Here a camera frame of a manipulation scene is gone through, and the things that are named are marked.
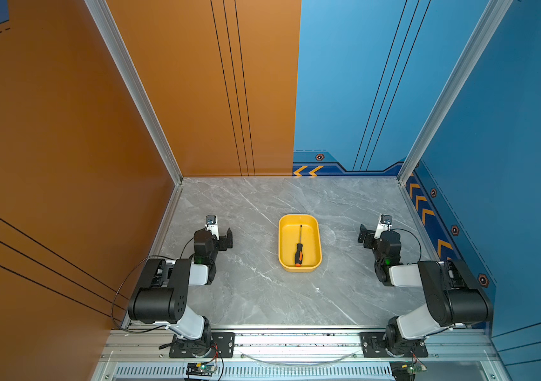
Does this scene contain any black orange handled screwdriver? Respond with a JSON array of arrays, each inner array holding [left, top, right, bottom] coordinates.
[[294, 225, 303, 267]]

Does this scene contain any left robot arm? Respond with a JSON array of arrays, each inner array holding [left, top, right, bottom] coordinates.
[[127, 228, 233, 357]]

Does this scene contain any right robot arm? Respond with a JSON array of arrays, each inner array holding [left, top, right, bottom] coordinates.
[[358, 222, 494, 357]]

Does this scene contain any yellow plastic bin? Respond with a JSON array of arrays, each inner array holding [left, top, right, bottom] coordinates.
[[278, 214, 323, 273]]

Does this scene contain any right green circuit board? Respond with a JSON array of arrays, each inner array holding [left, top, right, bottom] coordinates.
[[390, 363, 428, 381]]

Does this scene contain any green circuit board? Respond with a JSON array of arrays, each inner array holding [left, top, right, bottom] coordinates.
[[186, 362, 218, 380], [390, 363, 428, 381]]

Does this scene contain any left green circuit board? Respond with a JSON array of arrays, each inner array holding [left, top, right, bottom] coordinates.
[[186, 362, 218, 380]]

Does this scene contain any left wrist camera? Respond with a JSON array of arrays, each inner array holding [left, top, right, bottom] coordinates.
[[205, 214, 220, 238]]

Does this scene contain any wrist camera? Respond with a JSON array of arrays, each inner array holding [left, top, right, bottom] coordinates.
[[205, 214, 220, 238], [375, 214, 393, 239]]

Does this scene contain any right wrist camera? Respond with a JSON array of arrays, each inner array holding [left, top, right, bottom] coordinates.
[[375, 214, 393, 239]]

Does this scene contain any left black cable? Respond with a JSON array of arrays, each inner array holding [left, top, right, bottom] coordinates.
[[112, 255, 176, 333]]

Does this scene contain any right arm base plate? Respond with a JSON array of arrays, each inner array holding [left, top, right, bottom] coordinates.
[[359, 332, 429, 358]]

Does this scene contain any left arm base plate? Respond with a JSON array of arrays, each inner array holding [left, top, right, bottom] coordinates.
[[169, 332, 235, 359]]

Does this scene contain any aluminium front frame rail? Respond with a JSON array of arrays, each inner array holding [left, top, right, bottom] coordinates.
[[92, 325, 510, 380]]

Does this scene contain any left aluminium corner post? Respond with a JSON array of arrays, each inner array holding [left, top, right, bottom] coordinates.
[[85, 0, 183, 186]]

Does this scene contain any aluminium corner post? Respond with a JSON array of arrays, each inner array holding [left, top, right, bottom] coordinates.
[[85, 0, 183, 186], [397, 0, 513, 186]]

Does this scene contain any right aluminium corner post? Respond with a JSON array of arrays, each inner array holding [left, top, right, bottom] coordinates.
[[397, 0, 513, 186]]

